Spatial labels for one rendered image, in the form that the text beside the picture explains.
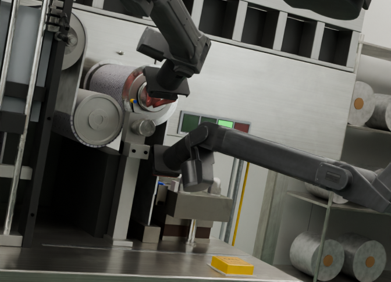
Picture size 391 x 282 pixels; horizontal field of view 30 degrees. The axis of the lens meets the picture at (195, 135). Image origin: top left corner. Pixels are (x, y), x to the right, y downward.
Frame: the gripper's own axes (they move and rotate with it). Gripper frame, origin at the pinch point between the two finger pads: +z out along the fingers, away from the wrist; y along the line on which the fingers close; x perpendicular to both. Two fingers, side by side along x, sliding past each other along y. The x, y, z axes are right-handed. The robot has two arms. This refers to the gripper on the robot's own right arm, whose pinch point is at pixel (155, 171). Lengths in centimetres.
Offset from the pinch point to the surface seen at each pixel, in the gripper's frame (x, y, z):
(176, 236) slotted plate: -13.8, 8.8, 7.4
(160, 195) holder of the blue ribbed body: -5.3, 1.9, 1.5
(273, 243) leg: 0, 75, 53
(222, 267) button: -26.9, 6.5, -15.8
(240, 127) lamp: 26, 42, 20
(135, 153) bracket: -0.3, -10.5, -10.0
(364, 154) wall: 129, 311, 230
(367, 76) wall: 180, 299, 201
